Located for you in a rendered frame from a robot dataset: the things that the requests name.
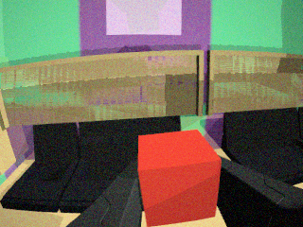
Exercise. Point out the tan flat bar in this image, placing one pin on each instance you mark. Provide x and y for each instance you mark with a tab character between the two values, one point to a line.
7	157

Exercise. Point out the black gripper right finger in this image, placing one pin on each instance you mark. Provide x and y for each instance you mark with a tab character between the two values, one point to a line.
249	199

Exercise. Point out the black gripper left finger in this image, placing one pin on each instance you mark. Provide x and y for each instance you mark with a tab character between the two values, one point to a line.
119	205

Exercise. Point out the red cube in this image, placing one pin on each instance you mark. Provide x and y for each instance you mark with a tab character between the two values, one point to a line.
179	175

